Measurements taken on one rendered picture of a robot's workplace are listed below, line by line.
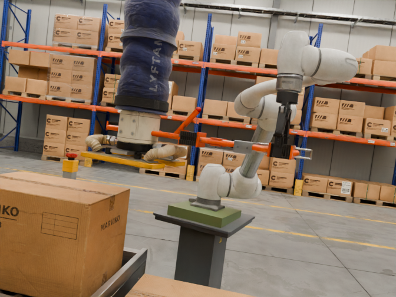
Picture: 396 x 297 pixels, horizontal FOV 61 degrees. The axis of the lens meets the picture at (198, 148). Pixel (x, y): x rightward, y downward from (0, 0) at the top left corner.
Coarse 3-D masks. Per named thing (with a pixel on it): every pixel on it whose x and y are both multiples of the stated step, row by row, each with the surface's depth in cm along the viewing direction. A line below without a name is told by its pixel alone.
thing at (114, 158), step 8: (88, 152) 136; (96, 152) 136; (104, 152) 140; (136, 152) 131; (104, 160) 131; (112, 160) 130; (120, 160) 128; (128, 160) 127; (136, 160) 127; (144, 160) 128; (144, 168) 124; (152, 168) 123; (160, 168) 129
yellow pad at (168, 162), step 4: (156, 160) 144; (160, 160) 143; (164, 160) 143; (168, 160) 143; (172, 160) 143; (176, 160) 146; (168, 164) 142; (172, 164) 141; (176, 164) 141; (180, 164) 145; (184, 164) 149
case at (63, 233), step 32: (0, 192) 131; (32, 192) 132; (64, 192) 138; (96, 192) 146; (128, 192) 162; (0, 224) 132; (32, 224) 129; (64, 224) 127; (96, 224) 132; (0, 256) 132; (32, 256) 130; (64, 256) 127; (96, 256) 136; (0, 288) 133; (32, 288) 130; (64, 288) 128; (96, 288) 140
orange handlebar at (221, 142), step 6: (108, 126) 144; (114, 126) 143; (156, 132) 135; (162, 132) 135; (174, 138) 133; (204, 138) 127; (210, 138) 127; (216, 138) 125; (222, 138) 127; (210, 144) 126; (216, 144) 126; (222, 144) 125; (228, 144) 124; (234, 144) 123; (258, 150) 120; (264, 150) 119; (294, 150) 115
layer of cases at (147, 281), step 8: (144, 280) 157; (152, 280) 158; (160, 280) 159; (168, 280) 160; (176, 280) 161; (136, 288) 148; (144, 288) 149; (152, 288) 150; (160, 288) 151; (168, 288) 152; (176, 288) 153; (184, 288) 154; (192, 288) 155; (200, 288) 156; (208, 288) 157; (128, 296) 141; (136, 296) 141; (144, 296) 142; (152, 296) 143; (160, 296) 144; (168, 296) 145; (176, 296) 146; (184, 296) 146; (192, 296) 147; (200, 296) 148; (208, 296) 149; (216, 296) 150; (224, 296) 151; (232, 296) 152; (240, 296) 153; (248, 296) 154
